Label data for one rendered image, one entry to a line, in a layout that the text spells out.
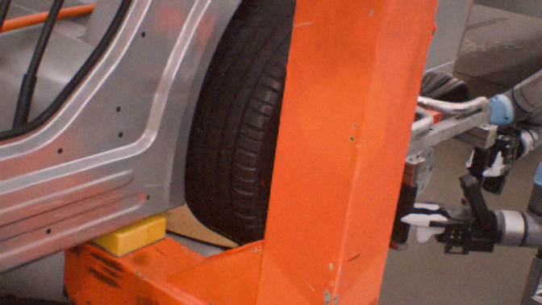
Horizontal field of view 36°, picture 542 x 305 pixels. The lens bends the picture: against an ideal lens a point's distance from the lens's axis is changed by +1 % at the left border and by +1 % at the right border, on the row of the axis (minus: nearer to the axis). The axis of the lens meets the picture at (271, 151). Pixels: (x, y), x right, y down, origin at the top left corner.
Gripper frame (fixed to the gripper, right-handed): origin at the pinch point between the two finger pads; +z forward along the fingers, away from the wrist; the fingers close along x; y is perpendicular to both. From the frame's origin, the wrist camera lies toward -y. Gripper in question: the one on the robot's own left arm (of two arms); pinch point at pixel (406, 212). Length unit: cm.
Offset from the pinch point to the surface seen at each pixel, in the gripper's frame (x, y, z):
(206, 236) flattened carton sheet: 137, 83, 30
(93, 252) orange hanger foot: 4, 16, 64
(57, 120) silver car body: -6, -17, 70
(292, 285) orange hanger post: -31.6, -0.2, 28.0
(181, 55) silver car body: 10, -26, 49
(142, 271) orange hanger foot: -5, 15, 53
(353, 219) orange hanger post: -36.3, -15.6, 20.8
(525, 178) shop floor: 222, 84, -135
